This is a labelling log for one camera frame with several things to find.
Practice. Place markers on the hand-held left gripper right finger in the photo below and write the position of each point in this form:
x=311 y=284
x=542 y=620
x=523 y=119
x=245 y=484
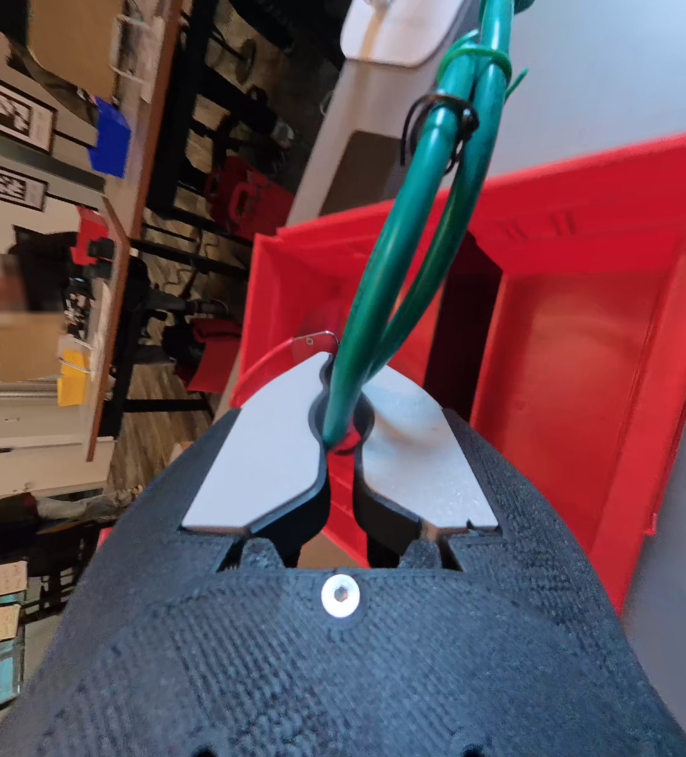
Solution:
x=431 y=467

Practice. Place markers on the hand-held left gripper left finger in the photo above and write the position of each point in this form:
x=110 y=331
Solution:
x=260 y=461

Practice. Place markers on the red metal network switch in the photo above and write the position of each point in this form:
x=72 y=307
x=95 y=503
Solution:
x=310 y=349

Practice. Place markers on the red plastic bin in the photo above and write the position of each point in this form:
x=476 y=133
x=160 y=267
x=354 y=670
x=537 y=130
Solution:
x=585 y=355

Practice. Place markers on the black bin divider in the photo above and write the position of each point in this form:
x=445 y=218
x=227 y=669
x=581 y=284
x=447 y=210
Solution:
x=467 y=331

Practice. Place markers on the wooden desk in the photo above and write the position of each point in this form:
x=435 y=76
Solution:
x=112 y=331

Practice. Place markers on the small yellow bin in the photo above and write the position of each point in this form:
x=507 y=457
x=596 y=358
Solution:
x=74 y=378

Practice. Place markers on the brown cardboard panel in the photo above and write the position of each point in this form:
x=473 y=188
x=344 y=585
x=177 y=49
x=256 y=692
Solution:
x=29 y=346

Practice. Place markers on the small red bin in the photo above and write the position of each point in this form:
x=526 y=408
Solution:
x=91 y=233

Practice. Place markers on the blue plastic bin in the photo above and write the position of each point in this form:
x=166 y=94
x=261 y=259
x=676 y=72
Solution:
x=109 y=139

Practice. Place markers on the wooden table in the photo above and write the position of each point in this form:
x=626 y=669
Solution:
x=154 y=118

